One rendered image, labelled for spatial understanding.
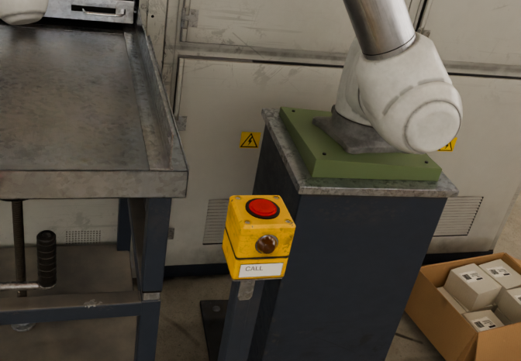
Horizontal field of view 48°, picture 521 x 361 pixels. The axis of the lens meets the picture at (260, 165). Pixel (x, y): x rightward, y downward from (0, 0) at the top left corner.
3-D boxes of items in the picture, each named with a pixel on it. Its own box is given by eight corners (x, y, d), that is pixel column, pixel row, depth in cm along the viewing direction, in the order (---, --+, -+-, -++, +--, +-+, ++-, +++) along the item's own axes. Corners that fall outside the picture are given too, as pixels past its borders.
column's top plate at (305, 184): (391, 122, 161) (393, 115, 160) (457, 198, 130) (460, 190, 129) (260, 114, 151) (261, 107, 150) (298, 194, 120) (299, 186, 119)
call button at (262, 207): (278, 222, 82) (280, 213, 81) (251, 223, 81) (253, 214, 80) (270, 206, 86) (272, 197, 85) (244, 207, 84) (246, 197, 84)
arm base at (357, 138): (362, 116, 152) (367, 96, 150) (414, 153, 135) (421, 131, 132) (301, 115, 144) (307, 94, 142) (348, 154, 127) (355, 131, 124)
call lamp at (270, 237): (278, 259, 81) (283, 239, 80) (255, 259, 80) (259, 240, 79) (275, 252, 82) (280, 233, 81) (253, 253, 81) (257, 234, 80)
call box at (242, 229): (284, 280, 86) (298, 224, 81) (232, 283, 83) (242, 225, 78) (269, 245, 92) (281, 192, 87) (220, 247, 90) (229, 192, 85)
